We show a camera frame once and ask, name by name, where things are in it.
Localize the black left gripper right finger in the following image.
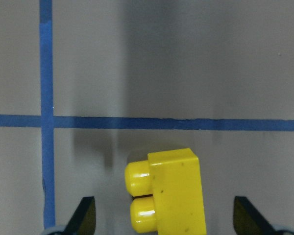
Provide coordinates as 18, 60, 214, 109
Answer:
233, 196, 281, 235

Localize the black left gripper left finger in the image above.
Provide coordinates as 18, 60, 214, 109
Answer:
63, 196, 96, 235

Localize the yellow two-stud block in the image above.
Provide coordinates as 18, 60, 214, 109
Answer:
124, 148, 207, 235

